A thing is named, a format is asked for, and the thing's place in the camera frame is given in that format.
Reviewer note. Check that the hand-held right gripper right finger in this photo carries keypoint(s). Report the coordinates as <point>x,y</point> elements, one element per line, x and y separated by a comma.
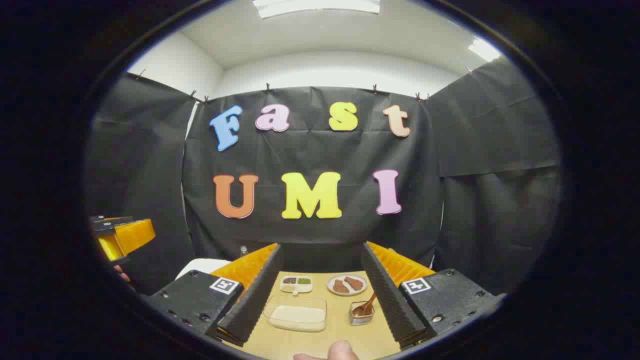
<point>390,300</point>

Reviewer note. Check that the brown wooden spoon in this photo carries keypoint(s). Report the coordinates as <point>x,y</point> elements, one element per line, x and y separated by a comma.
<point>361,310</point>

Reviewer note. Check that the white rice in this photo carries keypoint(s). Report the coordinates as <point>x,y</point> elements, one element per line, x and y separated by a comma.
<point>297,316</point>

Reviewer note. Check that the white divided bean dish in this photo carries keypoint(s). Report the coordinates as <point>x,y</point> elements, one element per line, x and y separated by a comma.
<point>296,285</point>

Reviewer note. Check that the brown meat steak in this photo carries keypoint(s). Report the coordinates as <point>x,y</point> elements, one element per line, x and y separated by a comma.
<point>341,287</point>
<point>354,283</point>

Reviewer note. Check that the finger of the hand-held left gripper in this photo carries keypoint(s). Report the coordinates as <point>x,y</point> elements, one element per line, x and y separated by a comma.
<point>135,235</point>

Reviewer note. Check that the small ceiling light panel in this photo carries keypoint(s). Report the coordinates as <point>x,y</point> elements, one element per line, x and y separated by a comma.
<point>484,50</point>

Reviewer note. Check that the round beige plate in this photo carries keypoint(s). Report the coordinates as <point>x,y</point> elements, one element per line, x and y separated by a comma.
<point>332,292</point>

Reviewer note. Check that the large ceiling light panel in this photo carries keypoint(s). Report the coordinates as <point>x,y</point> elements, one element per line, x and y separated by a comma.
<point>315,6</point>

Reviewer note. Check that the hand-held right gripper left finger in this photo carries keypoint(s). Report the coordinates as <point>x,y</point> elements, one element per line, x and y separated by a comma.
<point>252,300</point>

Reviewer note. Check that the black backdrop cloth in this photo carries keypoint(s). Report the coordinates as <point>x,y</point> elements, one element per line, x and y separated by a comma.
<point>310,155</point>

